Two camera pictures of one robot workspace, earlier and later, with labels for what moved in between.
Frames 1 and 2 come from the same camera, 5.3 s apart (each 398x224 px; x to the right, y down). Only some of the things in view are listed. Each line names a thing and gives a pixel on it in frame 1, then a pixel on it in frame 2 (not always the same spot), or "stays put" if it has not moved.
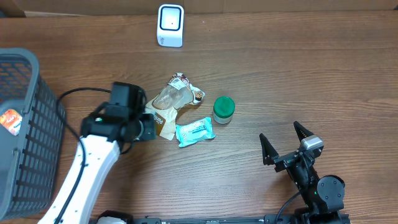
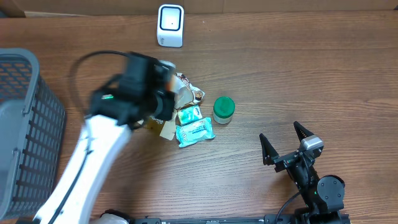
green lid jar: x=223 y=109 stays put
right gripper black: x=285 y=161 stays put
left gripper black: x=147 y=131 -> x=168 y=107
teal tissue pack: x=190 y=133 stays put
